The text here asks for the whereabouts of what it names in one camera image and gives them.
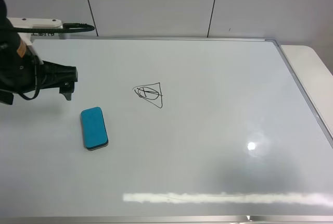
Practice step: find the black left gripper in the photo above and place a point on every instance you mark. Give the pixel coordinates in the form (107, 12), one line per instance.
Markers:
(22, 71)

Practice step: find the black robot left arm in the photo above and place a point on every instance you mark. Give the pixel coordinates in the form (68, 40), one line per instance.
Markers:
(7, 98)

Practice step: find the white whiteboard with aluminium frame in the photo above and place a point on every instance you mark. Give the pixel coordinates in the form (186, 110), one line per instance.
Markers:
(244, 136)

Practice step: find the black marker drawing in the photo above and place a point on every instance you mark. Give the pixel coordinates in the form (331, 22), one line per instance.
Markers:
(151, 93)

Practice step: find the blue whiteboard eraser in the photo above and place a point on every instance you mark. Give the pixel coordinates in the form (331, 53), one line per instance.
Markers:
(94, 129)

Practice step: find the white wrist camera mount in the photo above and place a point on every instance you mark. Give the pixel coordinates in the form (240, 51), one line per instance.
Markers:
(34, 23)

